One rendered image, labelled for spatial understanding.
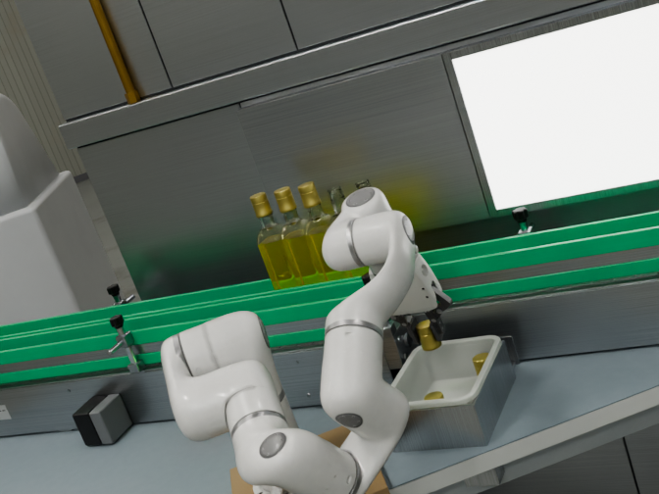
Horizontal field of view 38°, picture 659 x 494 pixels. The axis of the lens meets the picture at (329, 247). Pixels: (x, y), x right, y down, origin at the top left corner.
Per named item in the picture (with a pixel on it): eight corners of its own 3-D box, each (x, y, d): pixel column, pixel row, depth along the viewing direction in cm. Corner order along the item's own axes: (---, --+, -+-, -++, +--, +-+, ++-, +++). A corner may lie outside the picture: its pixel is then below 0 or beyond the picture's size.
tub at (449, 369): (516, 374, 176) (503, 332, 174) (487, 444, 157) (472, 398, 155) (429, 383, 184) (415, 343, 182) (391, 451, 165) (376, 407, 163)
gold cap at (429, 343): (438, 350, 165) (430, 327, 164) (420, 352, 167) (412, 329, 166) (444, 340, 168) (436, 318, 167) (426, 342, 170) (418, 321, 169)
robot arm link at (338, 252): (367, 232, 142) (310, 247, 146) (394, 286, 147) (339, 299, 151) (383, 176, 154) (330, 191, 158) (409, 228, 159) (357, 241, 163)
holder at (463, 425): (522, 362, 181) (511, 325, 179) (486, 446, 158) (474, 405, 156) (437, 371, 189) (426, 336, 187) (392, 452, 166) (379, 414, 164)
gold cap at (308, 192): (324, 200, 192) (316, 179, 191) (317, 206, 189) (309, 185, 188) (308, 203, 194) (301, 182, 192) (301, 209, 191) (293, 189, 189)
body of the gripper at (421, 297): (423, 237, 159) (446, 288, 164) (368, 247, 164) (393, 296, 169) (412, 266, 153) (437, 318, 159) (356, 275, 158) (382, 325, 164)
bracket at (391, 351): (422, 343, 187) (411, 312, 185) (407, 368, 180) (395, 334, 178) (405, 345, 189) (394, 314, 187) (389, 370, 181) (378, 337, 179)
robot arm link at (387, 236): (340, 359, 143) (348, 244, 155) (421, 343, 138) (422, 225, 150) (313, 331, 137) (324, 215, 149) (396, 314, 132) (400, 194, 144)
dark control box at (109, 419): (134, 425, 213) (120, 392, 211) (114, 446, 207) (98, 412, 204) (106, 427, 217) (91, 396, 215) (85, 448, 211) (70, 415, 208)
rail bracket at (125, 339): (149, 368, 207) (126, 313, 203) (130, 385, 201) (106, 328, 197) (134, 370, 209) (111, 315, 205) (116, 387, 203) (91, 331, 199)
